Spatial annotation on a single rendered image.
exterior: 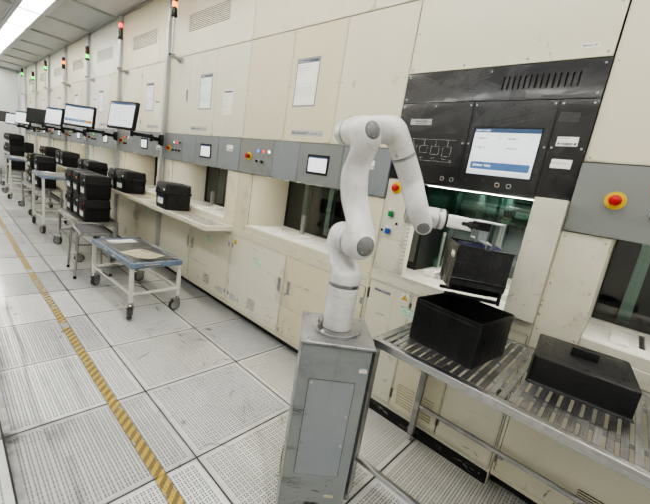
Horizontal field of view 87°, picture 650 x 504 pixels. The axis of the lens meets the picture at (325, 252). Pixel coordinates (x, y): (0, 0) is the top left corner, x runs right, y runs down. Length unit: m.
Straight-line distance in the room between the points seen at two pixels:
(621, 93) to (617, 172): 0.30
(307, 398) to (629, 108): 1.62
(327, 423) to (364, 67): 1.92
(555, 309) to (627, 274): 0.52
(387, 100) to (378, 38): 0.37
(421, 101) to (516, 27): 0.49
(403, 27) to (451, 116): 0.60
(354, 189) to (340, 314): 0.47
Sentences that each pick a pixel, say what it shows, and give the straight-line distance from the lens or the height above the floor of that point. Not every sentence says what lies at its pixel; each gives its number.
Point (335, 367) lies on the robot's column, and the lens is 1.34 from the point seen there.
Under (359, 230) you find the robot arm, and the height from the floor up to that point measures 1.18.
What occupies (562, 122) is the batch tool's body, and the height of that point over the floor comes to 1.71.
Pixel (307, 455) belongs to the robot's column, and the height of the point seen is 0.28.
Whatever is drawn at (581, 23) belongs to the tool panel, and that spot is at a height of 2.08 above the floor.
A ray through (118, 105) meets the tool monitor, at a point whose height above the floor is 1.73.
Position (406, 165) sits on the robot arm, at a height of 1.43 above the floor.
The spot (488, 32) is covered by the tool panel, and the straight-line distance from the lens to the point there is 2.03.
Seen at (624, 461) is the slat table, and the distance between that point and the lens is 1.27.
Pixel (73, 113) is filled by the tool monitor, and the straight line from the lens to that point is 5.76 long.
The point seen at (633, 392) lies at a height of 0.86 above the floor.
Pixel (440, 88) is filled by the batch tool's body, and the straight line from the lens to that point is 2.03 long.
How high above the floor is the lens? 1.33
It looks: 12 degrees down
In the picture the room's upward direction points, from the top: 9 degrees clockwise
